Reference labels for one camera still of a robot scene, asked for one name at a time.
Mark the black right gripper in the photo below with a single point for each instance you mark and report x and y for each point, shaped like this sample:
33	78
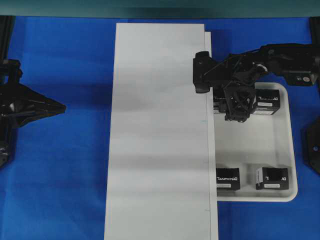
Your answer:
237	75

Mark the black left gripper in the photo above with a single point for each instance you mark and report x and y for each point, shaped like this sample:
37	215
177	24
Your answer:
19	109

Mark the black box being gripped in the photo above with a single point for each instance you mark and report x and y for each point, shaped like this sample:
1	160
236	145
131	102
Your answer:
219	101

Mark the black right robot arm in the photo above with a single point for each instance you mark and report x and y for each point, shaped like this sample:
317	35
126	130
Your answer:
298	64

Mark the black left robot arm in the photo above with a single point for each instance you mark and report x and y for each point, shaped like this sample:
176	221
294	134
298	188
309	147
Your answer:
11	69

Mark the black box upper right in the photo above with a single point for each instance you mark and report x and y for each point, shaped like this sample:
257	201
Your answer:
266	102

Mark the black box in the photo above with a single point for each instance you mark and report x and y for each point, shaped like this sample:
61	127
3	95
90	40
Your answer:
271	178
228	179
266	102

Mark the white plastic tray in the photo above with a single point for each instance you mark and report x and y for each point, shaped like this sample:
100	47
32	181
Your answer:
261	141

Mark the black box lower left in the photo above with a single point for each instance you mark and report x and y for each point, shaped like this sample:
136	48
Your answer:
228	179

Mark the black box lower right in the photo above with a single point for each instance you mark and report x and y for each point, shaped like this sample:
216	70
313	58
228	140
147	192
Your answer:
271	178

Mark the white base board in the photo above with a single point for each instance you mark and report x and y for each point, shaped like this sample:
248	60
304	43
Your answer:
162	165

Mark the blue table mat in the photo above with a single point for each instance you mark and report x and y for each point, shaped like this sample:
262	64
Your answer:
54	185

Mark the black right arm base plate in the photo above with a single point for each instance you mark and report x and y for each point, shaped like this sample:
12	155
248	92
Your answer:
310	141

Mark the black aluminium frame rail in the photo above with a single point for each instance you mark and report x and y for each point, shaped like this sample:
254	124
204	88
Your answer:
7	23

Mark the black right frame rail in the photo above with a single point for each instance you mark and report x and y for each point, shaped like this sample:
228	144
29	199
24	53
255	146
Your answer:
314	26

